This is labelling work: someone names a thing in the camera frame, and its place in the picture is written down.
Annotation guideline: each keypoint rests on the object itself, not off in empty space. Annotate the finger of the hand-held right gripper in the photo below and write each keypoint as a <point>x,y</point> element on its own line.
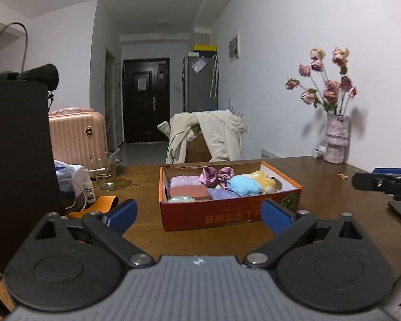
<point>367,181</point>
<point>391,170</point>

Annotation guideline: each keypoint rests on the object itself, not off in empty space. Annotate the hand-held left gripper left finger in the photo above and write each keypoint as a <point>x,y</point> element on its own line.
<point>122,212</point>

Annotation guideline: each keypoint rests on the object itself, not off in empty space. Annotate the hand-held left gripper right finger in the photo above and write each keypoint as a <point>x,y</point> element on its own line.
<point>277,215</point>

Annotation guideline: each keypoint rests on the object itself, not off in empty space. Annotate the yellow and white plush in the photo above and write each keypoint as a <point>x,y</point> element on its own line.
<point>266,180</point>

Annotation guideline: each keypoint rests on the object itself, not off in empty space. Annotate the light blue plush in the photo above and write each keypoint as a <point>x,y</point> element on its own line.
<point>245,186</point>

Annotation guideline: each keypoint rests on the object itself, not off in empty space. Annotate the red cardboard box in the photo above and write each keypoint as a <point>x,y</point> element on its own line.
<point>220,215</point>

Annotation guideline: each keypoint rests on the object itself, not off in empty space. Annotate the purple fabric pouch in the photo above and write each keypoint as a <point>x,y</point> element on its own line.
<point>222,194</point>

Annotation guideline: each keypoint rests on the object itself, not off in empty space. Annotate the clear plastic bag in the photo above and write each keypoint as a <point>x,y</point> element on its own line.
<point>199,66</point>
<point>182,199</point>

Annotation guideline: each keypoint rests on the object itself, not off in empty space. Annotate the lilac fluffy towel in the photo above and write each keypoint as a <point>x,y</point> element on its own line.
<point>183,181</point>

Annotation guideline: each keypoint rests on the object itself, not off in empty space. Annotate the brown sponge block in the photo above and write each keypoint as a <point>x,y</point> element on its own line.
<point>190,192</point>

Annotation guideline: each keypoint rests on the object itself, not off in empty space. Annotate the mauve satin scrunchie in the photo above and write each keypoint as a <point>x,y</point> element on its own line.
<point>217,175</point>

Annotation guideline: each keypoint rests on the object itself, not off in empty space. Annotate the clear glass cup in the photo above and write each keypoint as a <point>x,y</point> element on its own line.
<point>105,177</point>

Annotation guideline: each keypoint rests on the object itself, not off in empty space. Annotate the small white spray bottle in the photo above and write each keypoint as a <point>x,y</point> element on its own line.
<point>89,189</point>

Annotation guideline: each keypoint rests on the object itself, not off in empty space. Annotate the white plastic stick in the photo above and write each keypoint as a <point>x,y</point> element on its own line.
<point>95,171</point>

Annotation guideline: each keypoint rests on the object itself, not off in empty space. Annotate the lilac textured vase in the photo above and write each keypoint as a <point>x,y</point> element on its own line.
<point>336,140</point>

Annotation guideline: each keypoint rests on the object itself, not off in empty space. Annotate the small white jar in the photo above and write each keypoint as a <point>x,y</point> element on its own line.
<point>319,151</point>

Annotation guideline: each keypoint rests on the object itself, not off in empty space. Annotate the white desk calendar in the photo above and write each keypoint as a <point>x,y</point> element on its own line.
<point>270,153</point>

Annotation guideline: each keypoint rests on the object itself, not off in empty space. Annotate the pink ribbed suitcase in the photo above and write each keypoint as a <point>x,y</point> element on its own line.
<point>73,137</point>

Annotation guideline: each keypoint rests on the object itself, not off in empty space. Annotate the dark entrance door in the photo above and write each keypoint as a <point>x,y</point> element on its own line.
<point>143,117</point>

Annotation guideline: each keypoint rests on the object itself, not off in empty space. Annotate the cream coat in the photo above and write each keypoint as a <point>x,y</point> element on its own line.
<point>224,133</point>

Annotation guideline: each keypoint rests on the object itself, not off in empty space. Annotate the dried pink rose bouquet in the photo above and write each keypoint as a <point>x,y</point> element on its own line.
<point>330,90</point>

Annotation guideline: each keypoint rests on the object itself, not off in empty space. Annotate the wooden chair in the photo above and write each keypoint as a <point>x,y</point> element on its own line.
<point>197,147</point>

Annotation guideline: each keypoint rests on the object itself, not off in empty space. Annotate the grey interior door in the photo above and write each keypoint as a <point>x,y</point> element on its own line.
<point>113,100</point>

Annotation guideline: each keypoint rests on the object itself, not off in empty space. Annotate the black paper bag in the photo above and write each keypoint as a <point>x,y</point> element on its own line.
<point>16,157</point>

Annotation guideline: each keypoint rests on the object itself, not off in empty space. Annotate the paper notice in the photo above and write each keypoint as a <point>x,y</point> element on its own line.
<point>142,83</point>

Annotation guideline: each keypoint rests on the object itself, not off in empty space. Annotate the grey refrigerator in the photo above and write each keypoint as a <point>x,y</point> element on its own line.
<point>197,90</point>

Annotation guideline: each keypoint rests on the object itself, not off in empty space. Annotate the black fluffy garment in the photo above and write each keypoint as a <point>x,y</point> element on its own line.
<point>36,75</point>

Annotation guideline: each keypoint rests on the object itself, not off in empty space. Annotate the yellow box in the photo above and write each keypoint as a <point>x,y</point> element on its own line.
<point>204,47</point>

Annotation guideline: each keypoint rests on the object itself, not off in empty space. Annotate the purple wall hook rack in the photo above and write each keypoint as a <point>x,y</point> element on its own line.
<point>235,108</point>

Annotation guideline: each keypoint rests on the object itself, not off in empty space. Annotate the wall poster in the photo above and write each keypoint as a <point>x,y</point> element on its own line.
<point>234,47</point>

